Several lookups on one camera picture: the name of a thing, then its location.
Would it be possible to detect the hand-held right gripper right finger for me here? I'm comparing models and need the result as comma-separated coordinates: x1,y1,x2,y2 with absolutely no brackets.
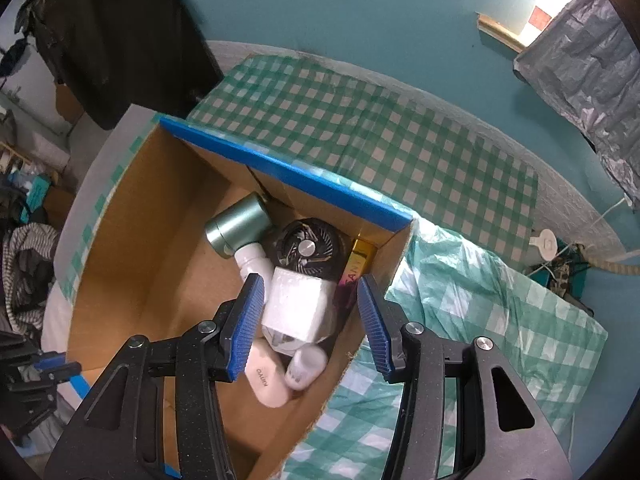
356,274,573,480

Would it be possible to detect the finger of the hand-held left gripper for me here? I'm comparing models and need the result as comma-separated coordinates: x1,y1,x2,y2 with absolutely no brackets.
0,332,68,367
7,361,83,396

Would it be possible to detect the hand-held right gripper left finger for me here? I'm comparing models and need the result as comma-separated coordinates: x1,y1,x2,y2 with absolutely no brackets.
45,273,266,480

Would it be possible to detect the white earbuds case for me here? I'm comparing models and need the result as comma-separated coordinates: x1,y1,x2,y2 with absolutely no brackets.
245,338,292,408

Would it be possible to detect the white cube charger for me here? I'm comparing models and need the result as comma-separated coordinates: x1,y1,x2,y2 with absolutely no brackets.
261,266,337,346

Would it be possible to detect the gold and pink tube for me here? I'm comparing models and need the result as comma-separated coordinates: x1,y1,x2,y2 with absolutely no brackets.
336,239,377,306

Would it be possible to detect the small white bottle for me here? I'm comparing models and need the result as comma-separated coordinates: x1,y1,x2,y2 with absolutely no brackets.
284,344,328,391

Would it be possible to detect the white pill bottle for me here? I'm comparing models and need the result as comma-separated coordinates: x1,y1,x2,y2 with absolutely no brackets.
232,242,273,286

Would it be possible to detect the black round fan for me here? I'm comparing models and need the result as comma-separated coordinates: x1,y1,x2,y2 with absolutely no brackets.
262,217,351,281

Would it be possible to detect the green metal jar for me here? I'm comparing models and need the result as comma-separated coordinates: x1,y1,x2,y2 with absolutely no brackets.
204,192,271,260

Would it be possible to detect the cardboard box with blue edge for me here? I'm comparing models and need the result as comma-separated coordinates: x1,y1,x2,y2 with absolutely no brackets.
65,115,416,480

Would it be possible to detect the large-checked green plastic sheet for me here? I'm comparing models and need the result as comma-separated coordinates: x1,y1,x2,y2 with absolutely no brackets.
60,110,608,480

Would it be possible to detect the teal box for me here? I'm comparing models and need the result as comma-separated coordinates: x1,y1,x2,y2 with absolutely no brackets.
25,175,53,213

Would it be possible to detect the white round plug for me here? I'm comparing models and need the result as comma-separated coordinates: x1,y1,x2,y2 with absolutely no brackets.
530,229,558,261

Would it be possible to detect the small-checked green tablecloth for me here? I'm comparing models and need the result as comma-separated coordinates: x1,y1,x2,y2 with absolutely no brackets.
187,55,541,256

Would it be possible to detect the brown cardboard piece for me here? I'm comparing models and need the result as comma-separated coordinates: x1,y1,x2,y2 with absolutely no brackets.
54,82,86,123

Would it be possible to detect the wooden ledge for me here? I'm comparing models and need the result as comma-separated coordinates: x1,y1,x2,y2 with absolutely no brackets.
476,11,526,53

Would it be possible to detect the black hanging cloth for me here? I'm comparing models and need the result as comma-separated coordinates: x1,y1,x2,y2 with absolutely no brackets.
20,0,226,131

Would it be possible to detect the grey plastic sheet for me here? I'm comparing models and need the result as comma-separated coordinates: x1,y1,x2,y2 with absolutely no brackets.
514,0,640,201

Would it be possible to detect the pale braided rope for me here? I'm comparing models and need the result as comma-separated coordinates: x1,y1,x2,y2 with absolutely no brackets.
585,252,640,276

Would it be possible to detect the white cable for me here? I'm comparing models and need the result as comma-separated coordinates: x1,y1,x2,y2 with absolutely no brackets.
590,195,632,231

